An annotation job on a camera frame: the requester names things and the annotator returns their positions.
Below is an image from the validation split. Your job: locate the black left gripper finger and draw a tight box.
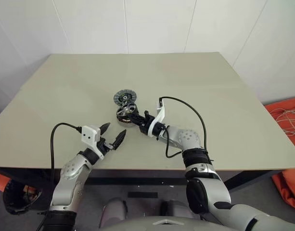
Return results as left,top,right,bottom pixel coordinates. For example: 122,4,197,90
113,129,127,150
101,122,111,138

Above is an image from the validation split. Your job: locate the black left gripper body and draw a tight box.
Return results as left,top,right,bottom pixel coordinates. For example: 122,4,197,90
98,137,115,154

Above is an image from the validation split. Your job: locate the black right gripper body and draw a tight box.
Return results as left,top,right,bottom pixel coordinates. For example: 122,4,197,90
137,110,155,135

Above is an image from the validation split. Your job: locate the black cylindrical motor part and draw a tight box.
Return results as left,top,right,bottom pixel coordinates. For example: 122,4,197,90
116,102,138,119

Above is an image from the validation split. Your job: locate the grey motor end cap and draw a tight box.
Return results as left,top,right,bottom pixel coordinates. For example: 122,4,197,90
113,89,138,106

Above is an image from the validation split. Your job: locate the black floor tape strip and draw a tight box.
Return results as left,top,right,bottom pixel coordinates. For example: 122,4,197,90
127,192,159,199

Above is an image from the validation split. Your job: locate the grey rounded robot leg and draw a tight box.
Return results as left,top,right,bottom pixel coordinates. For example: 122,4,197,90
100,197,128,222

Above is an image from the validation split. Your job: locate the grey robot torso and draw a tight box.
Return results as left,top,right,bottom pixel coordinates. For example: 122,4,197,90
96,215,225,231

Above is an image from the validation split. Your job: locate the black trash bin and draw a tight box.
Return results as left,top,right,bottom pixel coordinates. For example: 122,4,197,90
2,181,43,216

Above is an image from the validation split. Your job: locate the large orange beanbag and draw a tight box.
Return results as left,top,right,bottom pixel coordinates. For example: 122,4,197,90
264,97,295,154

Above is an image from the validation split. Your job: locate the orange cushion with folds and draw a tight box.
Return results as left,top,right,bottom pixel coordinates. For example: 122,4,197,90
271,168,295,212

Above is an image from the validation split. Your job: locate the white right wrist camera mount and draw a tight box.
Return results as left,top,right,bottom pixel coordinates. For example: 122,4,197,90
148,97,166,138

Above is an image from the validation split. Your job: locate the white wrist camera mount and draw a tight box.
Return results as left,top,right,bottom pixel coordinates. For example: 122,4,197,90
148,97,166,138
81,125,105,159

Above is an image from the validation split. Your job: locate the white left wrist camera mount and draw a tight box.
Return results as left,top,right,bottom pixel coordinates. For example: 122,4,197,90
81,125,105,159

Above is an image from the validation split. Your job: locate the black table frame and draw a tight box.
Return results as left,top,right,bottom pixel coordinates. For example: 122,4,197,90
0,166,285,193

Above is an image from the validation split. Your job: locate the white cable bundle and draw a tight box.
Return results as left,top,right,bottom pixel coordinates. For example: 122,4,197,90
273,108,295,139

